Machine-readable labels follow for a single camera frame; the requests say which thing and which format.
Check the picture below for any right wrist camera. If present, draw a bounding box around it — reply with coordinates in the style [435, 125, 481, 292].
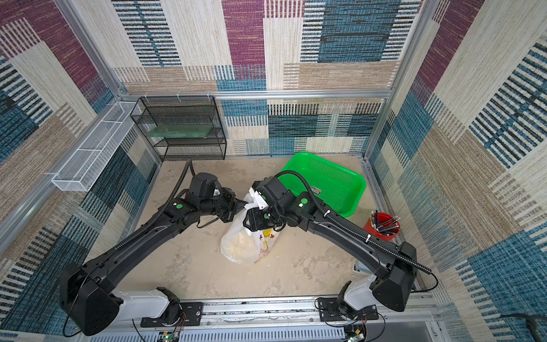
[252, 176, 286, 206]

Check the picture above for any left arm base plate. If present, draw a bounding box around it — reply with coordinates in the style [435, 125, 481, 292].
[140, 302, 204, 329]

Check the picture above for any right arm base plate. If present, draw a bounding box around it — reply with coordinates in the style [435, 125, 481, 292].
[314, 297, 380, 323]

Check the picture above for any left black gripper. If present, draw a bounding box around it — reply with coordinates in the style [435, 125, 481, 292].
[200, 188, 252, 225]

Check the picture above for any green plastic basket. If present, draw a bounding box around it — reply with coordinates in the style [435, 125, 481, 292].
[283, 152, 366, 217]

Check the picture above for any black wire mesh shelf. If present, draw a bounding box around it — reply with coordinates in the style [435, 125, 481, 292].
[130, 95, 227, 162]

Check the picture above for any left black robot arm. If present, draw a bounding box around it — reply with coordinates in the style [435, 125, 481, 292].
[59, 160, 246, 336]

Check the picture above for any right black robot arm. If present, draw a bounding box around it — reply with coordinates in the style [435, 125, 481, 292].
[244, 172, 432, 315]

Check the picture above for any red pen cup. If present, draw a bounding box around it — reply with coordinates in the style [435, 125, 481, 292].
[363, 210, 401, 242]

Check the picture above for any aluminium front rail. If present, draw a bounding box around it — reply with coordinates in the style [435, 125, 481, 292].
[76, 292, 441, 342]

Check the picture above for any white wire mesh tray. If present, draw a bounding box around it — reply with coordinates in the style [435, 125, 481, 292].
[52, 101, 135, 192]

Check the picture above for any white plastic bag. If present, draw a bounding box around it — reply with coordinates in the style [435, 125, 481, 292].
[220, 188, 281, 265]

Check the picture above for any green board on shelf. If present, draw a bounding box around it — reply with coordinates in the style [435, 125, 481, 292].
[146, 124, 213, 138]

